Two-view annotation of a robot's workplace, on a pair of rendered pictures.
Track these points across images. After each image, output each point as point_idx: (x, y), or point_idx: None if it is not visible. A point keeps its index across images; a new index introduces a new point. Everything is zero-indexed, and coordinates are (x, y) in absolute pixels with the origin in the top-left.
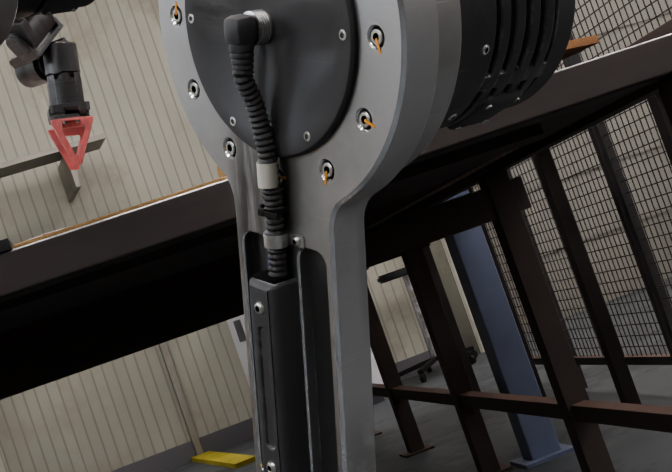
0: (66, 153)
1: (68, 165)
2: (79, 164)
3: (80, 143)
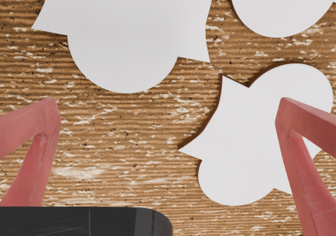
0: (311, 137)
1: (288, 103)
2: (278, 137)
3: (309, 220)
